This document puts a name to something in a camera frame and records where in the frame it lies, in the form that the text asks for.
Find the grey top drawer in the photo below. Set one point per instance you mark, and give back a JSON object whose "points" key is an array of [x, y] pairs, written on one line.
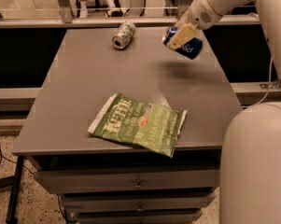
{"points": [[143, 178]]}

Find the green kettle chips bag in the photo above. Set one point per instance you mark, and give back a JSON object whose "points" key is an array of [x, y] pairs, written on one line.
{"points": [[127, 121]]}

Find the black metal leg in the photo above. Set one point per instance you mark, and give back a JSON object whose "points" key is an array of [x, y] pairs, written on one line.
{"points": [[12, 205]]}

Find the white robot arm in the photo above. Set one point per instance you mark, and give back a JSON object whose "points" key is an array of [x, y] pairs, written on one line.
{"points": [[250, 170]]}

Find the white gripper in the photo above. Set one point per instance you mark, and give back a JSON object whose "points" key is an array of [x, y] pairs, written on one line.
{"points": [[200, 13]]}

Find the grey drawer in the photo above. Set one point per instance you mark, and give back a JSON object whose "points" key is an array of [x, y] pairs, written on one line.
{"points": [[143, 178], [138, 202], [177, 216]]}

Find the grey bottom drawer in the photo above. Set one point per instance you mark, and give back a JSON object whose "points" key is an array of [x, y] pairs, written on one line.
{"points": [[177, 216]]}

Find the blue pepsi can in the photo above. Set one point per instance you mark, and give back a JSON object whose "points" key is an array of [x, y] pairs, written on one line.
{"points": [[190, 50]]}

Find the metal railing frame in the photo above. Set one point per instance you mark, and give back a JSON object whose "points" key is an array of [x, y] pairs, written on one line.
{"points": [[65, 13]]}

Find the green white soda can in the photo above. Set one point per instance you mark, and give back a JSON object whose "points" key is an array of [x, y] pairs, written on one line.
{"points": [[123, 35]]}

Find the black office chair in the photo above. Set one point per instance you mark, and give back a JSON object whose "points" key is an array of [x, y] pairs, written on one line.
{"points": [[111, 12]]}

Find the grey middle drawer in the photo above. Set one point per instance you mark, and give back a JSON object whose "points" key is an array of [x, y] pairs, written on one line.
{"points": [[138, 202]]}

